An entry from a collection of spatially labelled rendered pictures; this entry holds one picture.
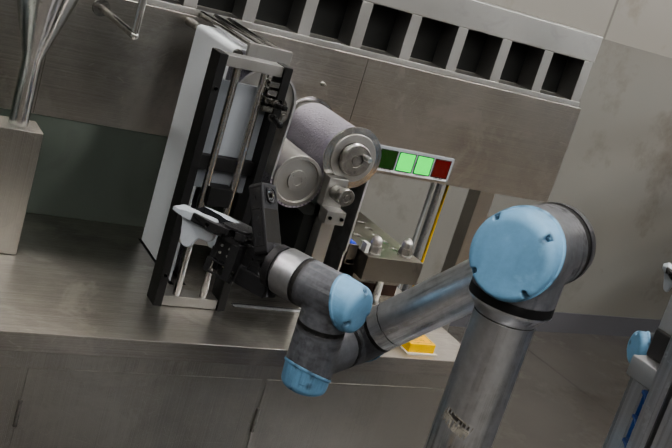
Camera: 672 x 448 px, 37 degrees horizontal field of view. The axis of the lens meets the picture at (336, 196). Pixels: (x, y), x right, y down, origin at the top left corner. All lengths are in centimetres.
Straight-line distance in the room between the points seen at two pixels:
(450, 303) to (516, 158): 151
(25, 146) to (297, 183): 59
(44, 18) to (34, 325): 60
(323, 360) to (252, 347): 56
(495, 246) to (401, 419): 112
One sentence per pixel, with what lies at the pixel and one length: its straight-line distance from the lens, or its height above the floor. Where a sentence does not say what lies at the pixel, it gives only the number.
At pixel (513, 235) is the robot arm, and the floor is 143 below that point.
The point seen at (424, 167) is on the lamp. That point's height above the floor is 118.
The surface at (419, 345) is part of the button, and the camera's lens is 228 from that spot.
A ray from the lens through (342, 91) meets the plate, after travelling 264.
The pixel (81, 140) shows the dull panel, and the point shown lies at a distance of 245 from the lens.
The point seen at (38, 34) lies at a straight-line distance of 210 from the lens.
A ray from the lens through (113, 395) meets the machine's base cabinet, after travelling 205.
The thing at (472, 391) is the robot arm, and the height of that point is 121.
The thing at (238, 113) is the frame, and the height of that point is 132.
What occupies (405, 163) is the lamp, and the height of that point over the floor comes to 118.
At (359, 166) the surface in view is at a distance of 231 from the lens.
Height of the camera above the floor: 172
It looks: 14 degrees down
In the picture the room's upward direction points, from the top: 17 degrees clockwise
